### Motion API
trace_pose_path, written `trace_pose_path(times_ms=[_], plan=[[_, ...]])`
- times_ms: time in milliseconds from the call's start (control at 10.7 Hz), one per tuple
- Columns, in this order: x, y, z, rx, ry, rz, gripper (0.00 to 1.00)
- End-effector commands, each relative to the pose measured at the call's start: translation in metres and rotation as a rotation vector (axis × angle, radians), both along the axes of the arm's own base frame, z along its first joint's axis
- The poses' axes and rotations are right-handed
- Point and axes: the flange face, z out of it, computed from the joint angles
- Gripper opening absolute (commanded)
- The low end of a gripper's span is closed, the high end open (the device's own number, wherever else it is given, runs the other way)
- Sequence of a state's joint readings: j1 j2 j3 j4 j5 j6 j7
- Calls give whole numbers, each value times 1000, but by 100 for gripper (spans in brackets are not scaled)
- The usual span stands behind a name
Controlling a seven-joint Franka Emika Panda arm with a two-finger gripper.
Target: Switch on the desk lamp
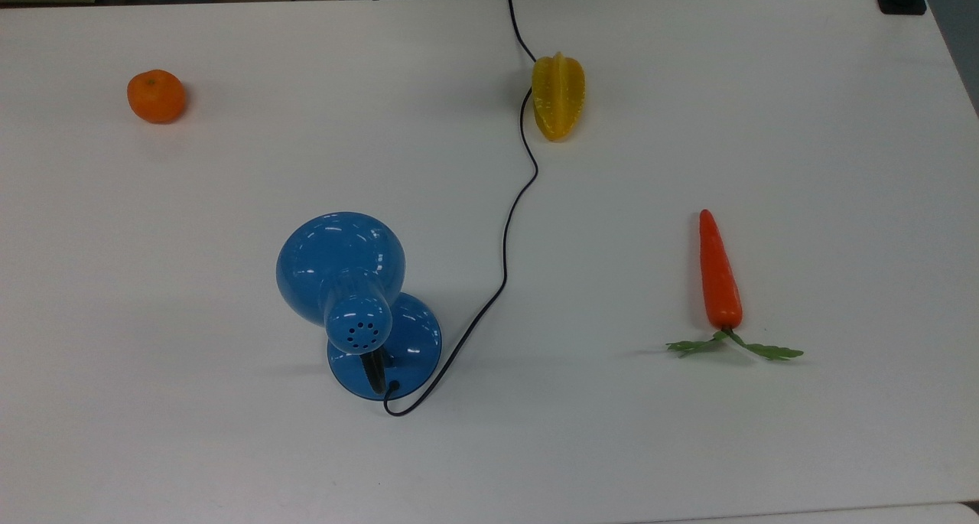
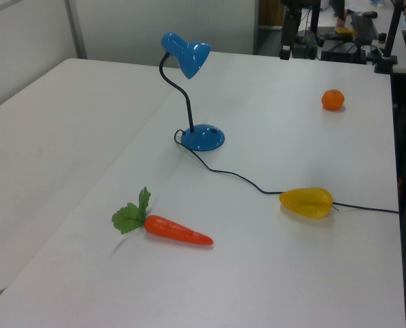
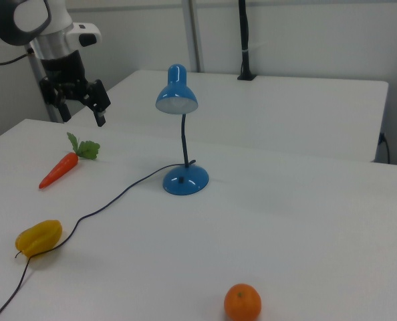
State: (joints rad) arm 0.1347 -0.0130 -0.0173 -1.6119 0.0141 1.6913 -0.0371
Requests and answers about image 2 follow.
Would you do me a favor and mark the black electronics box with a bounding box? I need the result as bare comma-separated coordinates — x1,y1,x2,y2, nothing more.
320,40,365,64

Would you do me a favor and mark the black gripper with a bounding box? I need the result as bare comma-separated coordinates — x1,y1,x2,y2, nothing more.
279,0,327,62

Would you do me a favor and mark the blue gooseneck desk lamp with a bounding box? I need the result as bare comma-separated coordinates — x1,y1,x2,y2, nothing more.
159,31,226,152

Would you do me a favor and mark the orange toy tangerine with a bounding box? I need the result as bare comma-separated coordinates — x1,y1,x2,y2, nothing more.
321,88,346,111

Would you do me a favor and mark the orange toy carrot with leaves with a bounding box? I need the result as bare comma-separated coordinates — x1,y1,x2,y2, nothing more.
111,186,215,247

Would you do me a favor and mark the black pole with table clamp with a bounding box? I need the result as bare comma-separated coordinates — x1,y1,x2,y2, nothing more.
375,0,405,74

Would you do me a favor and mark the black lamp power cable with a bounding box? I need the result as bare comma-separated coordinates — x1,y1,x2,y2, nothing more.
174,128,401,215

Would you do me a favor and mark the yellow toy starfruit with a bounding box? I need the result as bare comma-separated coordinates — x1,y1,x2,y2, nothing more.
278,187,340,219

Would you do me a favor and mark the black keyboard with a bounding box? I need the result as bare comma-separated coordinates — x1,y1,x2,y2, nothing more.
350,13,381,41

